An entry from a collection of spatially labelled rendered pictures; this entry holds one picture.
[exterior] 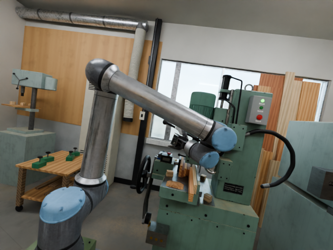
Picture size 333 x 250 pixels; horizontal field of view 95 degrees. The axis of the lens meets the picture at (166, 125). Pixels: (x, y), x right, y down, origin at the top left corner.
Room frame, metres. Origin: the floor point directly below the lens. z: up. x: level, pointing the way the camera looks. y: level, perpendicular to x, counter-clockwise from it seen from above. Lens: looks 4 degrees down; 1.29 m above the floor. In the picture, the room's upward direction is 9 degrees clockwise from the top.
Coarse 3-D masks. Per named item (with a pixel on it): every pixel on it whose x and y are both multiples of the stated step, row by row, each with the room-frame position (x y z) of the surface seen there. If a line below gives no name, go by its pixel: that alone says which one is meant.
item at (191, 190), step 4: (192, 172) 0.99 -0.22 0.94; (192, 176) 0.92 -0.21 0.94; (192, 180) 0.86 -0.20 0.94; (188, 184) 0.88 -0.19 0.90; (192, 184) 0.81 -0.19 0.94; (188, 188) 0.82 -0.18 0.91; (192, 188) 0.75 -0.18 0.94; (188, 192) 0.77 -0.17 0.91; (192, 192) 0.71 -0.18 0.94; (188, 196) 0.73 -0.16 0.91; (192, 196) 0.70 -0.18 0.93; (188, 200) 0.70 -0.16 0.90; (192, 200) 0.70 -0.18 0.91
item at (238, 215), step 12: (204, 192) 1.02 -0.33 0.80; (168, 204) 0.90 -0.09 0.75; (180, 204) 0.89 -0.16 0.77; (204, 204) 0.87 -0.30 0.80; (216, 204) 0.89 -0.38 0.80; (228, 204) 0.92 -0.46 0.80; (240, 204) 0.94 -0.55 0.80; (192, 216) 0.88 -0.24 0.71; (204, 216) 0.87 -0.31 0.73; (216, 216) 0.86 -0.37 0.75; (228, 216) 0.85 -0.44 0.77; (240, 216) 0.84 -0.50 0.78; (252, 216) 0.83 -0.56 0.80; (240, 228) 0.84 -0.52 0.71; (252, 228) 0.83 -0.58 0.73
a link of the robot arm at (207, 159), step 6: (198, 144) 0.75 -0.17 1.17; (192, 150) 0.74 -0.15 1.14; (198, 150) 0.71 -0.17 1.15; (204, 150) 0.68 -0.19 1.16; (210, 150) 0.68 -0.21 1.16; (216, 150) 0.69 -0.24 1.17; (192, 156) 0.73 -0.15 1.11; (198, 156) 0.70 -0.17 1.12; (204, 156) 0.67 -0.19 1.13; (210, 156) 0.66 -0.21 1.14; (216, 156) 0.68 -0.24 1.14; (198, 162) 0.70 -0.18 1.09; (204, 162) 0.66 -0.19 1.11; (210, 162) 0.67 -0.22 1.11; (216, 162) 0.69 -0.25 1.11; (210, 168) 0.69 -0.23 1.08
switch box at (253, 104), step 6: (252, 96) 0.91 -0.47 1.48; (258, 96) 0.89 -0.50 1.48; (252, 102) 0.90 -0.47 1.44; (258, 102) 0.89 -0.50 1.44; (264, 102) 0.89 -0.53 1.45; (270, 102) 0.88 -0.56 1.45; (252, 108) 0.89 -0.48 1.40; (258, 108) 0.89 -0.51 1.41; (264, 108) 0.88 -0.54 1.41; (252, 114) 0.89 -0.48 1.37; (258, 114) 0.89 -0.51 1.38; (264, 114) 0.88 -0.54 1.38; (246, 120) 0.93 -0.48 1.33; (252, 120) 0.89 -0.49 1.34; (258, 120) 0.89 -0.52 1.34; (264, 120) 0.88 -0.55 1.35
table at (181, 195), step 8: (176, 168) 1.13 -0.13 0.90; (152, 176) 1.03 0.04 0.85; (160, 176) 1.02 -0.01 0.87; (176, 176) 0.98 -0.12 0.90; (184, 184) 0.88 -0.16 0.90; (160, 192) 0.81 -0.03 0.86; (168, 192) 0.80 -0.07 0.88; (176, 192) 0.79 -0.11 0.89; (184, 192) 0.79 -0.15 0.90; (176, 200) 0.79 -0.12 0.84; (184, 200) 0.79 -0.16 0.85
